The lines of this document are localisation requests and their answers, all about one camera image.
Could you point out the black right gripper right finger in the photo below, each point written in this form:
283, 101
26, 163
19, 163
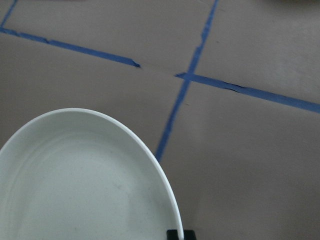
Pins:
189, 234

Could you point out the cream round plate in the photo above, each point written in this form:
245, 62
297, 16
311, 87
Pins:
78, 174

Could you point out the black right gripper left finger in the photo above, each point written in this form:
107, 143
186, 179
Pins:
172, 234

